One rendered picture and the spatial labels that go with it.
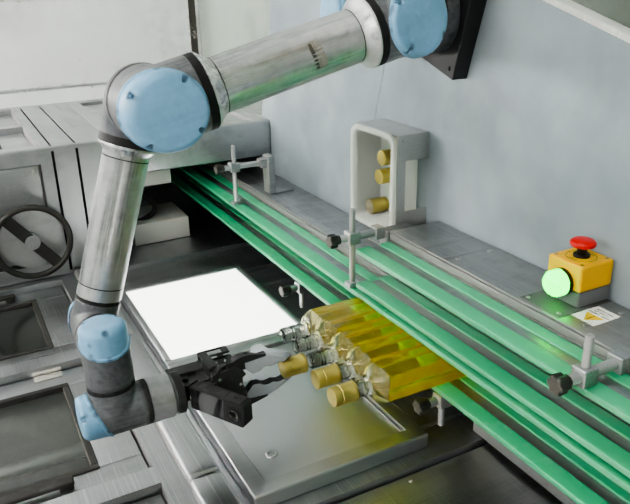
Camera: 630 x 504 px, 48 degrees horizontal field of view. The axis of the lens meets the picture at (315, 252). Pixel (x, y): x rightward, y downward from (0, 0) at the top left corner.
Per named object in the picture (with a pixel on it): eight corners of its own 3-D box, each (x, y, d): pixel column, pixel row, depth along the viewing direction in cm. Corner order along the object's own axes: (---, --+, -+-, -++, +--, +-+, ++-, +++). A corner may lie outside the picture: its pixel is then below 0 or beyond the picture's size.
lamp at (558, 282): (550, 288, 114) (536, 292, 113) (553, 263, 113) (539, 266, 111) (571, 299, 110) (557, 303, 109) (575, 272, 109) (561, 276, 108)
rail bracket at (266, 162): (286, 192, 209) (215, 205, 199) (284, 136, 203) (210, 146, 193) (294, 196, 205) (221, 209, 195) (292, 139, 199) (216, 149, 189)
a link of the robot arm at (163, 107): (399, -29, 120) (92, 76, 104) (451, -33, 108) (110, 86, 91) (413, 41, 125) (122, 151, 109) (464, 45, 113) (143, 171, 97)
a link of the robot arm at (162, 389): (151, 392, 112) (157, 434, 115) (179, 384, 114) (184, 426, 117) (139, 370, 118) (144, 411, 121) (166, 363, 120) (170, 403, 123)
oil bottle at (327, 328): (402, 321, 146) (311, 346, 137) (403, 296, 144) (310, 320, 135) (418, 332, 142) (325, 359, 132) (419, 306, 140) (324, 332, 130)
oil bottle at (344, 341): (419, 333, 142) (325, 360, 132) (420, 308, 139) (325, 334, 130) (436, 345, 137) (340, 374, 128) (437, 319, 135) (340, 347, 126)
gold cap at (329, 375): (340, 387, 123) (318, 394, 121) (331, 373, 125) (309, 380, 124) (343, 372, 121) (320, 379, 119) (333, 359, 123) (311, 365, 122)
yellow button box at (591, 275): (577, 283, 119) (544, 292, 116) (582, 241, 116) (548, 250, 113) (610, 298, 113) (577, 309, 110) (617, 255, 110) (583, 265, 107)
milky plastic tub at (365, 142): (381, 210, 169) (349, 216, 166) (382, 117, 161) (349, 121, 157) (424, 232, 155) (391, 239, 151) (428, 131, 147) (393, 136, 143)
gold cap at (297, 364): (299, 366, 129) (278, 372, 127) (299, 349, 127) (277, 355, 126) (308, 375, 126) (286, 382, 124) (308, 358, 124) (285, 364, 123)
